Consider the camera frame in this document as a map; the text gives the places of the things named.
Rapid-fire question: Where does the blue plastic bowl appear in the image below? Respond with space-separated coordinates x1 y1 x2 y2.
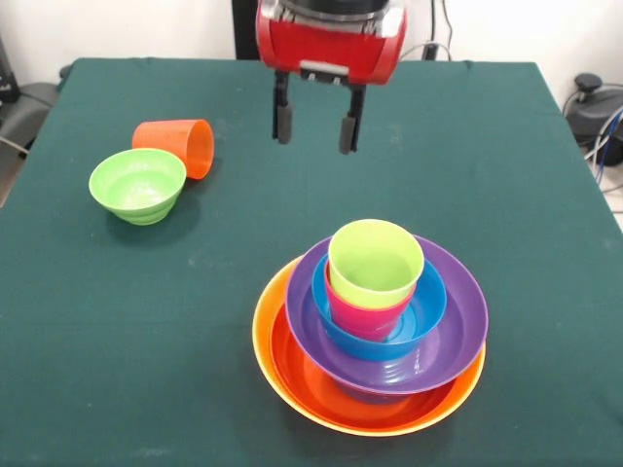
311 255 448 362

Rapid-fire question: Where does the orange plastic bowl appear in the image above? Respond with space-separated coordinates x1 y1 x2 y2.
251 257 487 437

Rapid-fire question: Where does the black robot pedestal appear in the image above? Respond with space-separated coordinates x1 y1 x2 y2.
232 0 264 62

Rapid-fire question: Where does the tangle of cables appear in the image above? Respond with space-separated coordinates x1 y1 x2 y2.
586 104 623 189

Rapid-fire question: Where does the black wall cable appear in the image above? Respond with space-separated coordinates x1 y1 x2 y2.
427 0 455 59

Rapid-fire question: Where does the green plastic bowl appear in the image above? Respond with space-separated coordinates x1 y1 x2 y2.
89 148 189 226

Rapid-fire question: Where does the red-orange plastic bowl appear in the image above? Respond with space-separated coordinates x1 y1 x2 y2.
270 301 481 430

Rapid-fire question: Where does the white cable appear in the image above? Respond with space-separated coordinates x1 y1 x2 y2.
398 41 454 62

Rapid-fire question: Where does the purple plastic bowl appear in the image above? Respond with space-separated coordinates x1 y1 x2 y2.
284 234 489 405

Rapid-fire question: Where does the green plastic cup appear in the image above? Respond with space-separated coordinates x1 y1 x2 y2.
327 219 425 309

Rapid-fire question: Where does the crimson pink plastic cup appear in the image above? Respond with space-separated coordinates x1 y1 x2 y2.
323 274 418 342

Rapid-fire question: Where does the dark green tablecloth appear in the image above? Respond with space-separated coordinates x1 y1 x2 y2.
0 56 623 467

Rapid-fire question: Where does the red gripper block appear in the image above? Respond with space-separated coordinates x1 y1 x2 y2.
256 0 409 156

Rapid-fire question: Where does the orange-red plastic cup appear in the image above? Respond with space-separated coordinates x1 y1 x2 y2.
131 119 216 181

